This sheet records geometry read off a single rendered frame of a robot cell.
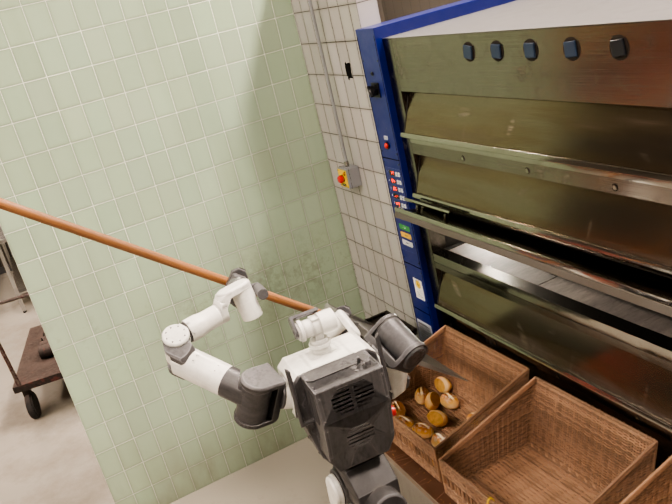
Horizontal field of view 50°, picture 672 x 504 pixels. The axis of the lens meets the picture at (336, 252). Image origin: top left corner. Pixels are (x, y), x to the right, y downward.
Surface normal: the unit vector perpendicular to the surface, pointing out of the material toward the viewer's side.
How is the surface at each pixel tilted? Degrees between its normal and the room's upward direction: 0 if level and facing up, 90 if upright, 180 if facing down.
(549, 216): 70
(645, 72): 90
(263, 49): 90
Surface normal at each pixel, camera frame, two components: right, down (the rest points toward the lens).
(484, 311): -0.90, 0.01
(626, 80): -0.88, 0.34
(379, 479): 0.14, -0.50
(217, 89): 0.43, 0.22
